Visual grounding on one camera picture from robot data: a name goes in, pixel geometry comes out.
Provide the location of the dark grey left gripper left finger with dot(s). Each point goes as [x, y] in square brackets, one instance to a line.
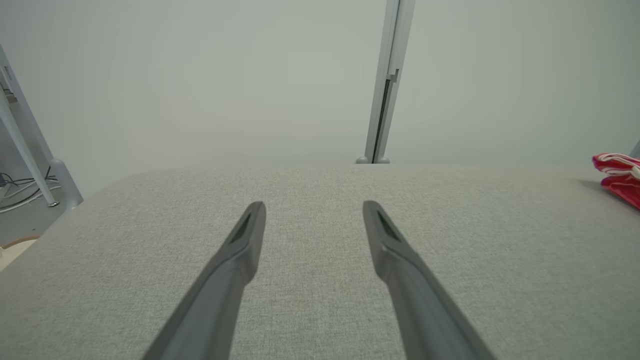
[215, 300]

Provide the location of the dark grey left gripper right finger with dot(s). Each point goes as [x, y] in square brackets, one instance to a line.
[425, 310]

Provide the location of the red shorts with white stripes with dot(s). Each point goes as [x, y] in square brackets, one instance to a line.
[622, 187]

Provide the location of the grey angled partition support leg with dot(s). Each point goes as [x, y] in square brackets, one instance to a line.
[60, 175]

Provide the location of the thin grey table leg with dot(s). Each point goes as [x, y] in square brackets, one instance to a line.
[25, 150]

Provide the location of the grey partition post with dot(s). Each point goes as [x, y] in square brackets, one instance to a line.
[390, 60]

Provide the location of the grey metal frame leg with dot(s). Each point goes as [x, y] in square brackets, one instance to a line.
[636, 149]

